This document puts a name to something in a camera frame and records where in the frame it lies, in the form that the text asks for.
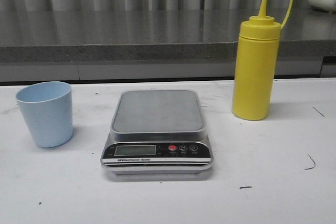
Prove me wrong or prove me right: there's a yellow squeeze bottle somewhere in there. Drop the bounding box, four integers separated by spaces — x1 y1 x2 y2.
232 0 293 121

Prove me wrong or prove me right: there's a light blue plastic cup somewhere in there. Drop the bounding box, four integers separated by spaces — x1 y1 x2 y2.
16 81 74 148

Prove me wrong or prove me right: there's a silver electronic kitchen scale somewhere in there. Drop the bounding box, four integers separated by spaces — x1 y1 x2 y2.
100 90 213 175

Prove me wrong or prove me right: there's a grey stone counter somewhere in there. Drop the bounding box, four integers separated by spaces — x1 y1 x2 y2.
0 8 336 82

